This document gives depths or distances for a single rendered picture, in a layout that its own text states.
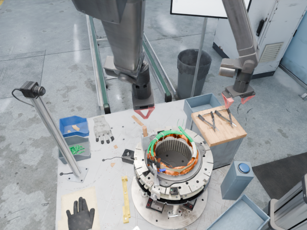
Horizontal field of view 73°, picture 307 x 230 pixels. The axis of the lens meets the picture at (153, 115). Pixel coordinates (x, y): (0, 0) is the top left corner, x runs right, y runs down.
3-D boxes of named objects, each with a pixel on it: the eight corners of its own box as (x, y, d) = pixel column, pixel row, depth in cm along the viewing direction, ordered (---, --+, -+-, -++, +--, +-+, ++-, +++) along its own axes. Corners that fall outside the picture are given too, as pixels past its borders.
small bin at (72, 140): (90, 140, 129) (87, 132, 124) (91, 159, 120) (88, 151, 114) (62, 145, 126) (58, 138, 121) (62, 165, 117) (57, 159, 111)
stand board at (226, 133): (190, 116, 107) (191, 113, 105) (223, 108, 111) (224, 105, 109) (209, 147, 94) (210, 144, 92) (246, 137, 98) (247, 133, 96)
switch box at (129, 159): (126, 152, 123) (124, 147, 119) (141, 157, 121) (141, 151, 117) (121, 161, 119) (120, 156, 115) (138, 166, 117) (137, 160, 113)
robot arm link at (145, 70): (143, 70, 54) (151, 58, 58) (119, 65, 56) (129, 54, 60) (145, 90, 60) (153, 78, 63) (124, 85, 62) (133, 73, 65)
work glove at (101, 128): (92, 118, 141) (91, 115, 140) (109, 114, 144) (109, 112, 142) (95, 147, 126) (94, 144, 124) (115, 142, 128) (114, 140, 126)
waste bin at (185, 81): (170, 88, 284) (173, 51, 243) (196, 83, 291) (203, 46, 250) (180, 107, 259) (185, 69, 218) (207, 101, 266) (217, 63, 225)
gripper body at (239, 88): (224, 90, 91) (228, 76, 86) (244, 85, 93) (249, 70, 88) (232, 99, 87) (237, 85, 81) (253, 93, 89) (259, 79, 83)
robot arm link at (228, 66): (255, 63, 72) (257, 48, 77) (221, 57, 76) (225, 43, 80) (246, 86, 82) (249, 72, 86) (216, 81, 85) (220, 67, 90)
